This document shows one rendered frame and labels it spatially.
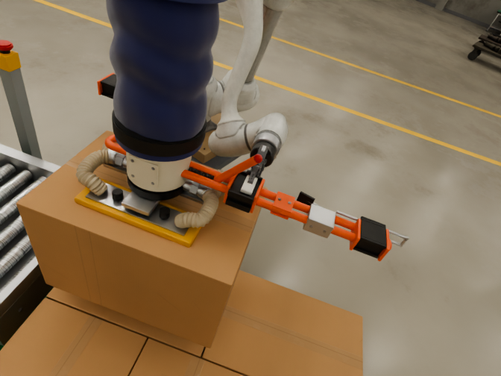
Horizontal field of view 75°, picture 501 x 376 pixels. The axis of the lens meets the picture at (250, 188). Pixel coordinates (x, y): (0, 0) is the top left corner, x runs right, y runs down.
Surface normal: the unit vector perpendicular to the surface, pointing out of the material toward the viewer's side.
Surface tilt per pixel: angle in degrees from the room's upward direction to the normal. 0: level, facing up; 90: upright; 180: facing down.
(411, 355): 0
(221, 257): 1
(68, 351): 0
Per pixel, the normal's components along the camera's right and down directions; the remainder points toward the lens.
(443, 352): 0.23, -0.71
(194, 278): -0.26, 0.61
